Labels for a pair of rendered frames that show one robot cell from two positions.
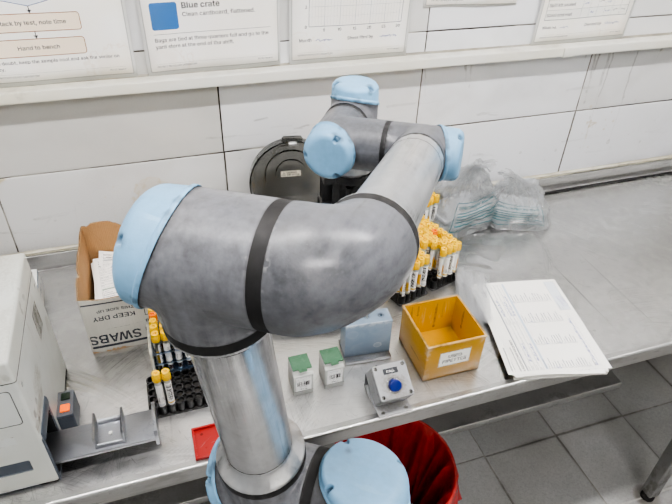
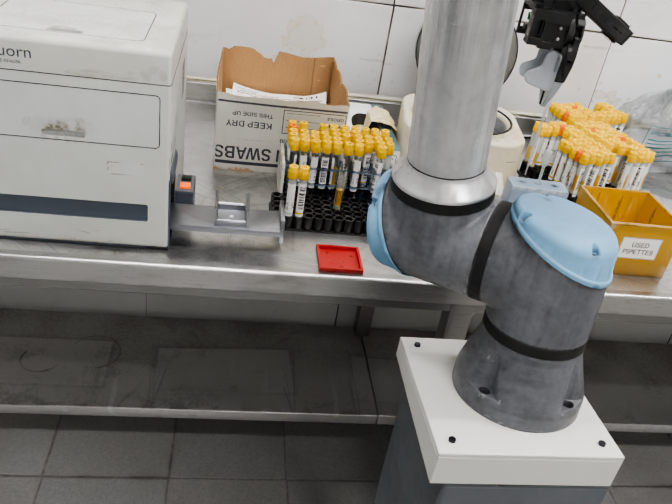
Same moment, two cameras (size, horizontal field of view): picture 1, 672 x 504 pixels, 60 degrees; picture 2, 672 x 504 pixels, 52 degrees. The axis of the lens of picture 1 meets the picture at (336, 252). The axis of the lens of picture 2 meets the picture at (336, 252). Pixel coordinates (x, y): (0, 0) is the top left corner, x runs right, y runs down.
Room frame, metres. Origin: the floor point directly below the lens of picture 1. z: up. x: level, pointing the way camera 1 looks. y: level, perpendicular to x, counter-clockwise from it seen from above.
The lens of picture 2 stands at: (-0.26, 0.09, 1.45)
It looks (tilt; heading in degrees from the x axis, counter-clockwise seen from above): 31 degrees down; 9
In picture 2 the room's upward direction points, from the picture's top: 10 degrees clockwise
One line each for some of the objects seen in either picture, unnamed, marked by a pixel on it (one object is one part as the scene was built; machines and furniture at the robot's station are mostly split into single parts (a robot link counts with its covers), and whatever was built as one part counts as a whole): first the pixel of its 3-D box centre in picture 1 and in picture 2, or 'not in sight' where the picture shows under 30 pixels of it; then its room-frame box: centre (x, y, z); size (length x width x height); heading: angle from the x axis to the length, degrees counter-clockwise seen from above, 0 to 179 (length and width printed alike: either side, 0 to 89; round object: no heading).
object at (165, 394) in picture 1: (189, 372); (324, 190); (0.76, 0.28, 0.93); 0.17 x 0.09 x 0.11; 110
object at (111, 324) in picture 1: (141, 276); (278, 108); (1.02, 0.44, 0.95); 0.29 x 0.25 x 0.15; 19
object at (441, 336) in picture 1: (440, 337); (621, 231); (0.89, -0.23, 0.93); 0.13 x 0.13 x 0.10; 19
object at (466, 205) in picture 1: (460, 192); (652, 122); (1.43, -0.35, 0.97); 0.26 x 0.17 x 0.19; 124
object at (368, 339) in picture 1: (365, 334); (529, 209); (0.89, -0.07, 0.92); 0.10 x 0.07 x 0.10; 104
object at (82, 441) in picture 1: (96, 434); (216, 213); (0.62, 0.41, 0.92); 0.21 x 0.07 x 0.05; 109
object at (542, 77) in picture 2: not in sight; (542, 79); (0.86, -0.02, 1.16); 0.06 x 0.03 x 0.09; 104
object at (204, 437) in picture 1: (212, 440); (339, 258); (0.65, 0.22, 0.88); 0.07 x 0.07 x 0.01; 19
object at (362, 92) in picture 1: (353, 115); not in sight; (0.88, -0.02, 1.43); 0.09 x 0.08 x 0.11; 165
